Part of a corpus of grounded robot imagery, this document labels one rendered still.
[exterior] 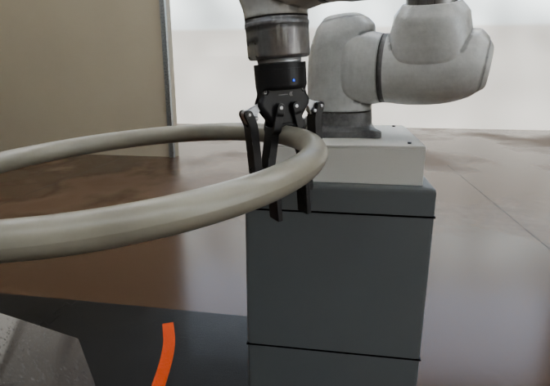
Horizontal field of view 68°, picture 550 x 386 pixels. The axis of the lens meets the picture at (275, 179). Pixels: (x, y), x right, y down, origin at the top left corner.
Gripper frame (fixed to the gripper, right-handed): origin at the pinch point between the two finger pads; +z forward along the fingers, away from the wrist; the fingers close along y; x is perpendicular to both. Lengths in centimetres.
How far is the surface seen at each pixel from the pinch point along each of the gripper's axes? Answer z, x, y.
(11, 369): 12.1, 2.4, 39.9
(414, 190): 6.8, -4.3, -31.3
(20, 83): -28, -587, 68
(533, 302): 94, -43, -148
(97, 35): -76, -517, -29
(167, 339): 79, -91, 9
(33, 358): 14.7, -2.5, 38.3
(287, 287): 28.5, -19.9, -8.7
